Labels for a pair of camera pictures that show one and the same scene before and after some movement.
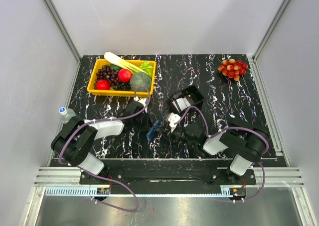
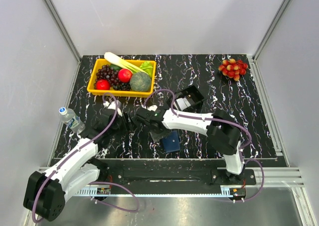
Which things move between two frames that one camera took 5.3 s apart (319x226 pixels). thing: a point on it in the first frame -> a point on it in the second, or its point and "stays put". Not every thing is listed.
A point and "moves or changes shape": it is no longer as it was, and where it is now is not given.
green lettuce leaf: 147,67 stays put
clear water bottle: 66,114 stays put
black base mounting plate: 169,172 stays put
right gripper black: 173,132 -> 151,130
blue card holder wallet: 150,134 moves or changes shape
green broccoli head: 140,78 stays put
